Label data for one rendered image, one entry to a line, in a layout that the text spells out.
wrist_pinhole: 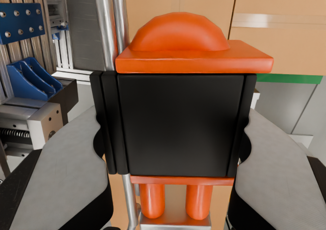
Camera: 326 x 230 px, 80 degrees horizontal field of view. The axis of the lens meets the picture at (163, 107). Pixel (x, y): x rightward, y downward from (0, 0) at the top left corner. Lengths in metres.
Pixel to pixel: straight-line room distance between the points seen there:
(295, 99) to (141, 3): 1.34
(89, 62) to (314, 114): 1.68
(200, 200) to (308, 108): 1.72
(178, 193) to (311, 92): 1.65
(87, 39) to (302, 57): 1.07
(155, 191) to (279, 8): 0.82
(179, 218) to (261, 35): 0.79
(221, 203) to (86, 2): 1.12
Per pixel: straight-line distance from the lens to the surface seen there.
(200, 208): 0.18
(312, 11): 0.96
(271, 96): 1.67
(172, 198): 0.21
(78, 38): 1.28
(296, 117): 1.86
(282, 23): 0.92
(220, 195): 0.68
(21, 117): 0.57
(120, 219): 0.80
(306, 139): 2.02
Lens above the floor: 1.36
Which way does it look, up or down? 62 degrees down
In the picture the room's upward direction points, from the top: 175 degrees counter-clockwise
